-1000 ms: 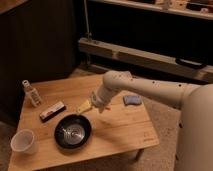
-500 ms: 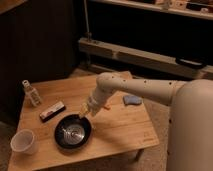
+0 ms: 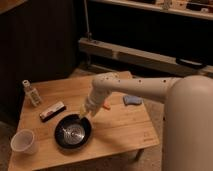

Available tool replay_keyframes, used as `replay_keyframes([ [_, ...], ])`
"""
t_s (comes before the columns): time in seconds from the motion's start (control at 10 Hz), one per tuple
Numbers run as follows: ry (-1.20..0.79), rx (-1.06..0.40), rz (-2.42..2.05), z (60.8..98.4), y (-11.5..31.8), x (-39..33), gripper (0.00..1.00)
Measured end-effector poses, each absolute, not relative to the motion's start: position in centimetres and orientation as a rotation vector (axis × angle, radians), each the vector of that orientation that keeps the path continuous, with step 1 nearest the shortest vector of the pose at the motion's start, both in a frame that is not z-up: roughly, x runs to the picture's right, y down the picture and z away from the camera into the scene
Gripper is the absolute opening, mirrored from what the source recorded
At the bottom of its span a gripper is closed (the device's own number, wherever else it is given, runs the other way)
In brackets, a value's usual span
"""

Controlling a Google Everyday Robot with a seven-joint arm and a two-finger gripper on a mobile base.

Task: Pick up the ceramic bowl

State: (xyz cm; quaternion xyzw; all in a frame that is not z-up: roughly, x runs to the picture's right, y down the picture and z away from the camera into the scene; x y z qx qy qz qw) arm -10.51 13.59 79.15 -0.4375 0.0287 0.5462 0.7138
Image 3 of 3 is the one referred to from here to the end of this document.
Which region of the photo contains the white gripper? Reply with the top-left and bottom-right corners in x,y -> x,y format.
79,88 -> 109,119

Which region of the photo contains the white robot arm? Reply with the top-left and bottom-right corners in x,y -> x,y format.
80,73 -> 213,171

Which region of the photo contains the black ceramic bowl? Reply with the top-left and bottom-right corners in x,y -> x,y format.
54,114 -> 92,149

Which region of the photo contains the orange marker pen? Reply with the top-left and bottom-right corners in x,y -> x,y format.
102,103 -> 111,110

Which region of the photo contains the wooden table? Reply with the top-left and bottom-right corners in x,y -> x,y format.
8,76 -> 159,171

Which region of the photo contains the clear plastic bottle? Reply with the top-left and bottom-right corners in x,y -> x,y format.
22,80 -> 42,107

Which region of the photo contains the clear plastic cup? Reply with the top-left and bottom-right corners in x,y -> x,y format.
10,129 -> 38,154

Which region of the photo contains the vertical metal pole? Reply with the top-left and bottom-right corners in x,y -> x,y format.
83,0 -> 92,40

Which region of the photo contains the white shelf board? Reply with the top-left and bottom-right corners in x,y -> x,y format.
91,0 -> 213,21

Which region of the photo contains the long grey metal rail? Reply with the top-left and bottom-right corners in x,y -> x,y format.
78,38 -> 213,77

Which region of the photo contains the black handle on rail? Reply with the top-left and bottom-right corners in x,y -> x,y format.
175,58 -> 207,69

